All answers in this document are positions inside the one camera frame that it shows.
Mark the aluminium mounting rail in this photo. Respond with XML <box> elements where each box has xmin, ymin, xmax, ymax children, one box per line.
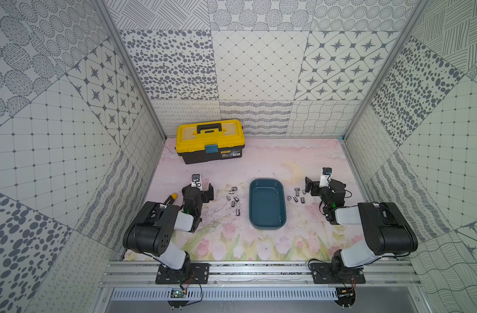
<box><xmin>99</xmin><ymin>260</ymin><xmax>421</xmax><ymax>288</ymax></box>

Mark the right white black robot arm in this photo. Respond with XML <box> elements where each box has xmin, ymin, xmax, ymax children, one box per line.
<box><xmin>305</xmin><ymin>176</ymin><xmax>418</xmax><ymax>270</ymax></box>

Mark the teal plastic storage tray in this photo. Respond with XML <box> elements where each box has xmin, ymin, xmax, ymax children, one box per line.
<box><xmin>249</xmin><ymin>178</ymin><xmax>287</xmax><ymax>230</ymax></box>

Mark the right controller board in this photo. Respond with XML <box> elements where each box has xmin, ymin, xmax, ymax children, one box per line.
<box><xmin>335</xmin><ymin>288</ymin><xmax>356</xmax><ymax>309</ymax></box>

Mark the controller board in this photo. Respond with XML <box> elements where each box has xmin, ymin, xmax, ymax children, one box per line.
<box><xmin>168</xmin><ymin>288</ymin><xmax>189</xmax><ymax>309</ymax></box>
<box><xmin>335</xmin><ymin>288</ymin><xmax>356</xmax><ymax>309</ymax></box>

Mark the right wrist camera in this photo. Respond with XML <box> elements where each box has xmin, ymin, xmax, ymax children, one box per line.
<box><xmin>319</xmin><ymin>167</ymin><xmax>332</xmax><ymax>188</ymax></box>

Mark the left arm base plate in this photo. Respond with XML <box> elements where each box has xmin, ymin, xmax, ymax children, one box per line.
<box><xmin>156</xmin><ymin>263</ymin><xmax>211</xmax><ymax>285</ymax></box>

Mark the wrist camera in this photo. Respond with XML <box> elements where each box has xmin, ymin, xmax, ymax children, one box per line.
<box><xmin>319</xmin><ymin>167</ymin><xmax>332</xmax><ymax>188</ymax></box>
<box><xmin>191</xmin><ymin>174</ymin><xmax>202</xmax><ymax>189</ymax></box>

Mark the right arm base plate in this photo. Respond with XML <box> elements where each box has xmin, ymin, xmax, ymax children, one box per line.
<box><xmin>308</xmin><ymin>262</ymin><xmax>366</xmax><ymax>286</ymax></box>

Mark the yellow black plastic toolbox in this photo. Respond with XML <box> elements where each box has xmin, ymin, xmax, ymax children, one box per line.
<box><xmin>175</xmin><ymin>119</ymin><xmax>245</xmax><ymax>164</ymax></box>

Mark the white slotted cable duct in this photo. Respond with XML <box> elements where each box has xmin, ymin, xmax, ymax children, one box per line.
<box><xmin>111</xmin><ymin>286</ymin><xmax>337</xmax><ymax>301</ymax></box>

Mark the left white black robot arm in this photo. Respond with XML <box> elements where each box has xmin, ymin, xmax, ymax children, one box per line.
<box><xmin>122</xmin><ymin>184</ymin><xmax>214</xmax><ymax>275</ymax></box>

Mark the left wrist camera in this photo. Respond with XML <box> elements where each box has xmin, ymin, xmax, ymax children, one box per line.
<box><xmin>191</xmin><ymin>174</ymin><xmax>202</xmax><ymax>189</ymax></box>

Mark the left controller board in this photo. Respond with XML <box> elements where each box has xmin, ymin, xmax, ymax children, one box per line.
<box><xmin>168</xmin><ymin>288</ymin><xmax>189</xmax><ymax>309</ymax></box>

